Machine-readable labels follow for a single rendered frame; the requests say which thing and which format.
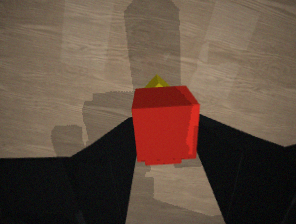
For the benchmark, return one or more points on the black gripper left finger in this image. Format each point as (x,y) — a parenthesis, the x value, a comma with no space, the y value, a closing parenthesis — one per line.
(91,187)

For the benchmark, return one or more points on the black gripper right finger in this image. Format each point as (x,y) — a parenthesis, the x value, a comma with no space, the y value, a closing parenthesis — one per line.
(253,180)

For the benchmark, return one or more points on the yellow cube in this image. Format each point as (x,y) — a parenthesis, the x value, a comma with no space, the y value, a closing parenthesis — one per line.
(157,81)

